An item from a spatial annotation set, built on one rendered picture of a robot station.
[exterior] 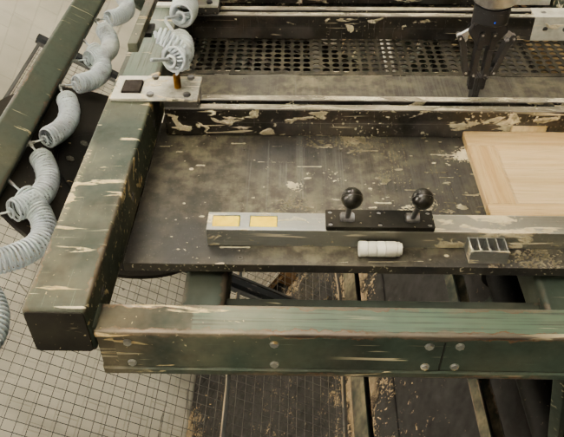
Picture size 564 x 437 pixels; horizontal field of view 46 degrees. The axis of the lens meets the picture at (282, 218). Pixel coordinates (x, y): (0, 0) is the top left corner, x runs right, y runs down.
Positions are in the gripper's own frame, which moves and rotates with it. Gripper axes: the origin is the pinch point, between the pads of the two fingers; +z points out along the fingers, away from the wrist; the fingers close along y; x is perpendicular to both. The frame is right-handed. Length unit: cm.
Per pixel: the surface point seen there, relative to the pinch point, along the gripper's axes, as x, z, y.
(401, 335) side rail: 69, 3, 24
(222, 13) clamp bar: -42, 2, 61
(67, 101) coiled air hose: -45, 33, 112
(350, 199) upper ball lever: 48, -7, 31
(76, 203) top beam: 44, -2, 80
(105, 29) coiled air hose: -97, 34, 112
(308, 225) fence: 42, 4, 38
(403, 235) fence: 44.0, 4.9, 20.8
